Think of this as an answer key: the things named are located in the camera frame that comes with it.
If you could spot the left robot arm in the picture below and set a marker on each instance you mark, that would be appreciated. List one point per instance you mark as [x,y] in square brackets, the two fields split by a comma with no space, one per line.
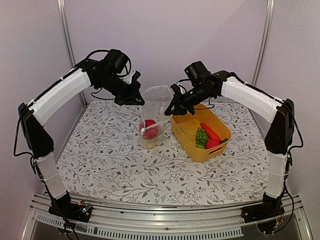
[32,118]

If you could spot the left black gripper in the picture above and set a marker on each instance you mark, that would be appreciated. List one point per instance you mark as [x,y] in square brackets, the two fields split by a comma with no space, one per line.
[131,99]

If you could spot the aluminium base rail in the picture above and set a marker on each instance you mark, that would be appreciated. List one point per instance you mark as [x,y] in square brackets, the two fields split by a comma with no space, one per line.
[116,220]

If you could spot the green toy grapes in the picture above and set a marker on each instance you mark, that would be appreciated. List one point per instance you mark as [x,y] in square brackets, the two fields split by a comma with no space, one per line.
[201,137]

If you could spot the yellow plastic basket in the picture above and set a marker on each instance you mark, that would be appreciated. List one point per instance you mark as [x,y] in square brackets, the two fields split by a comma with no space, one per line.
[185,128]

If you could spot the floral tablecloth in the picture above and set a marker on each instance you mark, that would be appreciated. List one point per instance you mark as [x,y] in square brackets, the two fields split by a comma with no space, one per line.
[104,159]

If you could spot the small green toy vegetable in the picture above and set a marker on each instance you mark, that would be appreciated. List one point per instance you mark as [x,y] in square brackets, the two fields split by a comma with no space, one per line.
[200,146]

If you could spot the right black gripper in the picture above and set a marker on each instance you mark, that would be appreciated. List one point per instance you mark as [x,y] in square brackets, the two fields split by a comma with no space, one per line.
[180,106]

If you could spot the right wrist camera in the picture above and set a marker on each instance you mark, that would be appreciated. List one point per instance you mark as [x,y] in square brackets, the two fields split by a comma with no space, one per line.
[178,89]

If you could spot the right aluminium frame post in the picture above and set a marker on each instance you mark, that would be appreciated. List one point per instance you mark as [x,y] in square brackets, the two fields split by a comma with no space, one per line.
[270,5]

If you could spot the red toy apple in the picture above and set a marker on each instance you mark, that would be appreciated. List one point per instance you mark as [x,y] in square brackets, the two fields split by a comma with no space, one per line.
[212,143]

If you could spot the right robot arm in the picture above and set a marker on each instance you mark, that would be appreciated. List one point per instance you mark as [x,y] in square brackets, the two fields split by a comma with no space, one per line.
[280,114]

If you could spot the clear zip top bag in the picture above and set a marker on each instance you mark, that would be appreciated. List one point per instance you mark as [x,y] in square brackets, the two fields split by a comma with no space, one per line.
[157,99]

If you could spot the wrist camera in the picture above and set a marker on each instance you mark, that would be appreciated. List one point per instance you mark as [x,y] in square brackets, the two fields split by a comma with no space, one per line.
[178,89]
[131,77]

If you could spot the orange toy carrot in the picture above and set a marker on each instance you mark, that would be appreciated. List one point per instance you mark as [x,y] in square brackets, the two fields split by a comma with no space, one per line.
[210,133]

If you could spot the yellow toy lemon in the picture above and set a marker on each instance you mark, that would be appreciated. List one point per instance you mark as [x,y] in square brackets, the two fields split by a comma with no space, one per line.
[150,143]

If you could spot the left aluminium frame post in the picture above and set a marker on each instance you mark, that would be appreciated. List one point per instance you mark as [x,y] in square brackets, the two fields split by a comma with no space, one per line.
[65,31]

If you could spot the aluminium frame post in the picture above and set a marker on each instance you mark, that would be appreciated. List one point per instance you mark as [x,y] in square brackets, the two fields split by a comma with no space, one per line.
[270,5]
[65,31]

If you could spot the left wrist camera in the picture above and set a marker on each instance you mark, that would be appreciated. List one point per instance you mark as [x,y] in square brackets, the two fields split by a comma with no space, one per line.
[131,77]

